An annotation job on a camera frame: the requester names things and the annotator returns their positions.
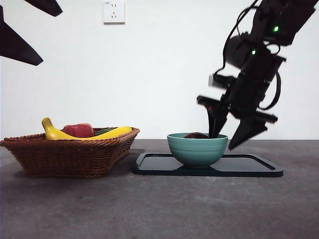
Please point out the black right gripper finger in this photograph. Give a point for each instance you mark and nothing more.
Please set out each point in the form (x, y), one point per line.
(216, 117)
(248, 130)

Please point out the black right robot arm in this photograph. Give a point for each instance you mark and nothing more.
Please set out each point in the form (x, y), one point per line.
(256, 74)

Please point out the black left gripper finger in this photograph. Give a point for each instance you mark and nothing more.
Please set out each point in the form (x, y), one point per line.
(48, 7)
(17, 47)

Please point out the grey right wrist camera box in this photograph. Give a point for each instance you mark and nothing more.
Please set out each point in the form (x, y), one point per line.
(214, 81)

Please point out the red apple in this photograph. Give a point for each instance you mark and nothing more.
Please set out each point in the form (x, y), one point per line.
(78, 130)

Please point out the yellow banana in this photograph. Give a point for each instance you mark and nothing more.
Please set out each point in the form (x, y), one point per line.
(57, 134)

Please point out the green avocado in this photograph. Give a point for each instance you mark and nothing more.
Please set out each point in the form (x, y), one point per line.
(103, 131)

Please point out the dark green rectangular tray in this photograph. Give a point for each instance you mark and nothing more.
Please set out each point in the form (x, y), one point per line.
(239, 165)

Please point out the teal ceramic bowl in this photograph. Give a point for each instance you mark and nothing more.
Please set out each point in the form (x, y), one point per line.
(197, 152)

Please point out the brown wicker basket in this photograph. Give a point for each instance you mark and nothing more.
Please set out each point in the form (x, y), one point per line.
(67, 156)

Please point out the dark red plum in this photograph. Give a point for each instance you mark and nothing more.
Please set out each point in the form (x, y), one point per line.
(195, 135)

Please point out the white wall socket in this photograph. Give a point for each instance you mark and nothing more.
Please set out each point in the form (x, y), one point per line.
(114, 12)

